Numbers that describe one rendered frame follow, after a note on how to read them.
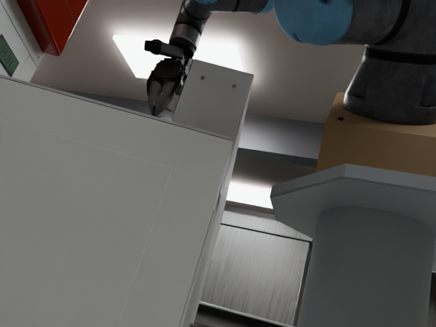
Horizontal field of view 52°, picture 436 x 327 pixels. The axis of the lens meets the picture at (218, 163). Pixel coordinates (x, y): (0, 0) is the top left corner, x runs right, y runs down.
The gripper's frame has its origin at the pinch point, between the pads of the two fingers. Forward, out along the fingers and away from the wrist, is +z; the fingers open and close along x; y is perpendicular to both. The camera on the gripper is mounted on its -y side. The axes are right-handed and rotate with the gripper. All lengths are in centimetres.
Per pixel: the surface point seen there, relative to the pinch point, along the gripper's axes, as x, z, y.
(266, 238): 70, -75, 434
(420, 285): -59, 32, -22
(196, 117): -27.4, 17.7, -32.3
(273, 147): 60, -148, 333
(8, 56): 38.9, -5.1, -10.6
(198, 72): -25.7, 10.6, -32.6
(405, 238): -57, 27, -24
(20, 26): 38.8, -13.6, -11.6
